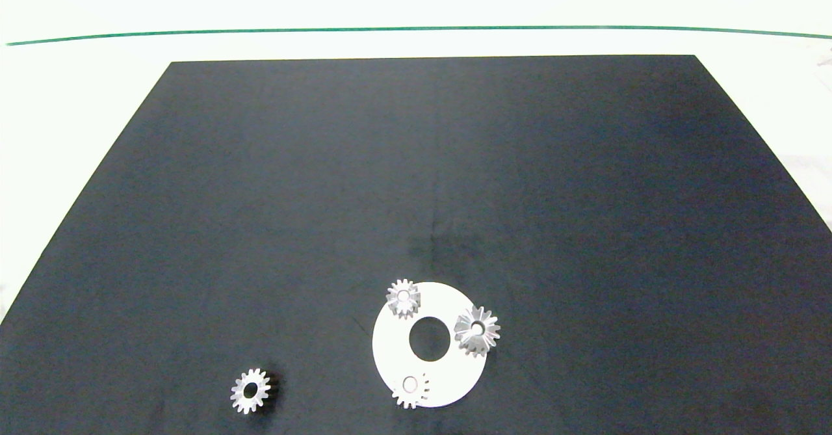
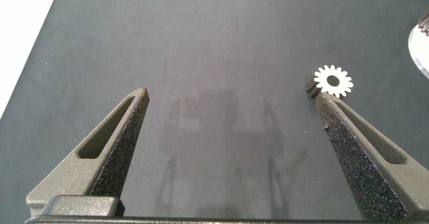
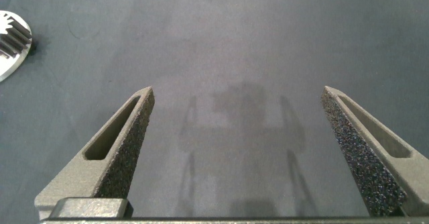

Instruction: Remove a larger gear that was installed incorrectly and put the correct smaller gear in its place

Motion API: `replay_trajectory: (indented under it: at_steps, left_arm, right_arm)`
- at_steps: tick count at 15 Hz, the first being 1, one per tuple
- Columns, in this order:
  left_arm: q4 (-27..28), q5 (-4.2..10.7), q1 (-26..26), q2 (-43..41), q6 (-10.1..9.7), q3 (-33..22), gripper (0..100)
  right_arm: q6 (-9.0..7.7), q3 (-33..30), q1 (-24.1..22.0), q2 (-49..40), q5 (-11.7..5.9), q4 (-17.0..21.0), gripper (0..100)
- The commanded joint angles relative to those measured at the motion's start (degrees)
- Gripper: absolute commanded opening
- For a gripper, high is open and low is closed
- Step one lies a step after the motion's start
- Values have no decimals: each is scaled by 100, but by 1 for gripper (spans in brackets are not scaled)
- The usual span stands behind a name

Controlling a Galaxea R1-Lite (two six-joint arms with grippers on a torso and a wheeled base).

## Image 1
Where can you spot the small steel gear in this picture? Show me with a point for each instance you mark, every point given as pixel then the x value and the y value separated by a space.
pixel 394 299
pixel 418 394
pixel 240 393

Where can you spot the large steel gear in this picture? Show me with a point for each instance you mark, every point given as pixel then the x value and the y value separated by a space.
pixel 486 333

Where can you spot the dark mat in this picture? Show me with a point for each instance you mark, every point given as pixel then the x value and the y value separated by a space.
pixel 325 194

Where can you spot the round white plate with pins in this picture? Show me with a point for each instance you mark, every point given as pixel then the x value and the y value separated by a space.
pixel 394 350

